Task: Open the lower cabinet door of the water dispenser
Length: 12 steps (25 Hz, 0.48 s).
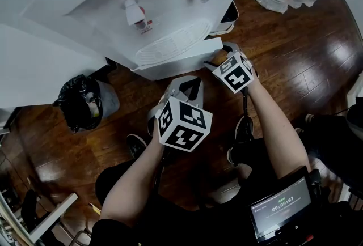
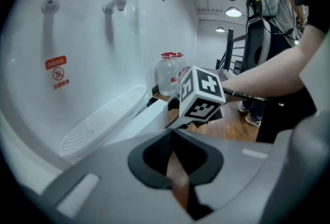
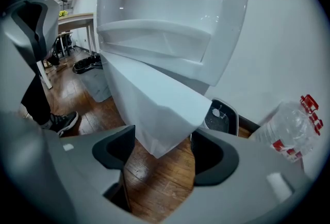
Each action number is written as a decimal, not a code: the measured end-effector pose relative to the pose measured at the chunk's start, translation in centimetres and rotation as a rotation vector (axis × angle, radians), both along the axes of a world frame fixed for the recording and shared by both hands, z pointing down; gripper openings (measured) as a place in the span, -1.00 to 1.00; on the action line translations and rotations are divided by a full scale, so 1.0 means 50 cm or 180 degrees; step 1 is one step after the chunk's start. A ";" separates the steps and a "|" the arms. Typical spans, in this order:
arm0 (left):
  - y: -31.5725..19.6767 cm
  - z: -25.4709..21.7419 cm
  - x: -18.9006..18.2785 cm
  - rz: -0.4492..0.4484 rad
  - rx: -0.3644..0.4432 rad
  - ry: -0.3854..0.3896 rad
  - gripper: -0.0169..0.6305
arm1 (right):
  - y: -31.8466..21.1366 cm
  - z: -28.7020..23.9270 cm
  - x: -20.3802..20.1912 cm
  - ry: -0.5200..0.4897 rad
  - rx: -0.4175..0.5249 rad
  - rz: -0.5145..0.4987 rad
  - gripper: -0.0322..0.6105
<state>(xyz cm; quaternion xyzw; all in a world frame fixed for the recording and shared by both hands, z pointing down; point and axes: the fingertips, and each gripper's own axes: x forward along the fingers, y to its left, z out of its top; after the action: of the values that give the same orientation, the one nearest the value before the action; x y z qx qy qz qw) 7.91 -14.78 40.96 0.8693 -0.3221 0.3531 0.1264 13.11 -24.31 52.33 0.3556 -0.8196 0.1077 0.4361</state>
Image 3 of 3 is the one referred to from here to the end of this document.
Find grey bin with black bag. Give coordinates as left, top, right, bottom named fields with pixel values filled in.
left=72, top=55, right=113, bottom=103

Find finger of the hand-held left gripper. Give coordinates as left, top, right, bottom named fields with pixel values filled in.
left=38, top=0, right=61, bottom=60
left=1, top=1, right=42, bottom=66

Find wooden top desk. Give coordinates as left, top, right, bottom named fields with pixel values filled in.
left=58, top=12, right=98, bottom=55

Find white panel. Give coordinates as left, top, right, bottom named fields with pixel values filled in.
left=101, top=50, right=213, bottom=159

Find person's left shoe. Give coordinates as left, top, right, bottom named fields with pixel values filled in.
left=41, top=111, right=79, bottom=138

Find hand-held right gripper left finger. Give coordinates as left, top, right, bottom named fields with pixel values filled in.
left=0, top=111, right=145, bottom=224

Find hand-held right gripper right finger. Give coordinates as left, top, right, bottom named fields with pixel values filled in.
left=159, top=129, right=319, bottom=224

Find white desk frame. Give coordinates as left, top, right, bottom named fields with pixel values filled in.
left=36, top=60, right=54, bottom=89

